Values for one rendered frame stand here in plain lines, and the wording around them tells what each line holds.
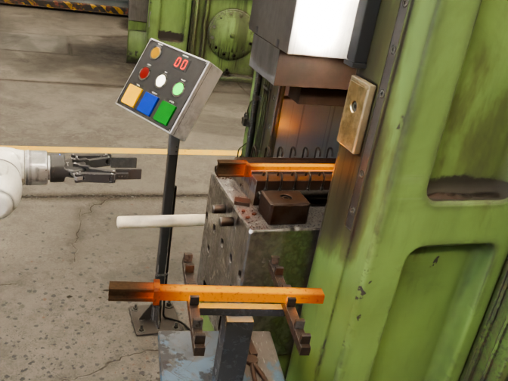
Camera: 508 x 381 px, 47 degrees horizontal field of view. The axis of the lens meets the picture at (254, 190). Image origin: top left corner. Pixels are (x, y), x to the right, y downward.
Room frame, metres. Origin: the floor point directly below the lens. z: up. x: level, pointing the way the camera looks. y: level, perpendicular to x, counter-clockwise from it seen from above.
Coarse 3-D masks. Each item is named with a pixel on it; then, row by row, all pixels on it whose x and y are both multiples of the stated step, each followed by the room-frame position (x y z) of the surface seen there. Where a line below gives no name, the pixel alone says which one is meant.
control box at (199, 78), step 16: (160, 48) 2.12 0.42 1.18; (176, 48) 2.08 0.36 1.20; (144, 64) 2.12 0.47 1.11; (160, 64) 2.08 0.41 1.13; (176, 64) 2.03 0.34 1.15; (192, 64) 2.00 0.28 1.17; (208, 64) 1.96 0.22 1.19; (128, 80) 2.12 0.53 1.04; (144, 80) 2.07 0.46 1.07; (176, 80) 1.99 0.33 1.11; (192, 80) 1.95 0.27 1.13; (208, 80) 1.97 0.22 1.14; (160, 96) 1.98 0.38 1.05; (176, 96) 1.94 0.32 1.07; (192, 96) 1.92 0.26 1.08; (208, 96) 1.97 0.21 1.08; (176, 112) 1.90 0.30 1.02; (192, 112) 1.93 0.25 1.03; (160, 128) 1.90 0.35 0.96; (176, 128) 1.88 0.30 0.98
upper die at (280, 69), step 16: (256, 48) 1.66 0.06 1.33; (272, 48) 1.56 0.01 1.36; (256, 64) 1.64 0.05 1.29; (272, 64) 1.54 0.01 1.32; (288, 64) 1.53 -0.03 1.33; (304, 64) 1.55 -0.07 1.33; (320, 64) 1.57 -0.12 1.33; (336, 64) 1.59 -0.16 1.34; (272, 80) 1.53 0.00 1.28; (288, 80) 1.53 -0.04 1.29; (304, 80) 1.55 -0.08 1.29; (320, 80) 1.57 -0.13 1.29; (336, 80) 1.59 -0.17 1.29
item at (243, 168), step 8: (224, 160) 1.56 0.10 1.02; (232, 160) 1.57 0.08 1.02; (240, 160) 1.58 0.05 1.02; (224, 168) 1.55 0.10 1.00; (232, 168) 1.56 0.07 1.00; (240, 168) 1.57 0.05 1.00; (248, 168) 1.56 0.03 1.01; (256, 168) 1.58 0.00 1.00; (264, 168) 1.59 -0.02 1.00; (272, 168) 1.60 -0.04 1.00; (280, 168) 1.61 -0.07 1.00; (288, 168) 1.62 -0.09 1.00; (296, 168) 1.63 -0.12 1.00; (304, 168) 1.64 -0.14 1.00; (312, 168) 1.65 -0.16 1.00; (320, 168) 1.66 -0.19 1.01; (328, 168) 1.67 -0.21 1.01; (224, 176) 1.54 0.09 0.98; (232, 176) 1.55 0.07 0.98; (240, 176) 1.56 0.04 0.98; (248, 176) 1.56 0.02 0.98
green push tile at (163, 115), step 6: (162, 102) 1.95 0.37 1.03; (162, 108) 1.94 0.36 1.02; (168, 108) 1.92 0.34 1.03; (174, 108) 1.91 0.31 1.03; (156, 114) 1.93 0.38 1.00; (162, 114) 1.92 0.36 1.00; (168, 114) 1.91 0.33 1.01; (156, 120) 1.92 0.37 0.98; (162, 120) 1.90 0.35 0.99; (168, 120) 1.89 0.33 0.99
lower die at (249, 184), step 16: (256, 160) 1.67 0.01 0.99; (272, 160) 1.70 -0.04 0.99; (288, 160) 1.72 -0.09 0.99; (304, 160) 1.74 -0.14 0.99; (320, 160) 1.77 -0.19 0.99; (256, 176) 1.55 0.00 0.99; (272, 176) 1.57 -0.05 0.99; (288, 176) 1.59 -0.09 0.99; (304, 176) 1.61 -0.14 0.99; (320, 176) 1.63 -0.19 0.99; (256, 192) 1.52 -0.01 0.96
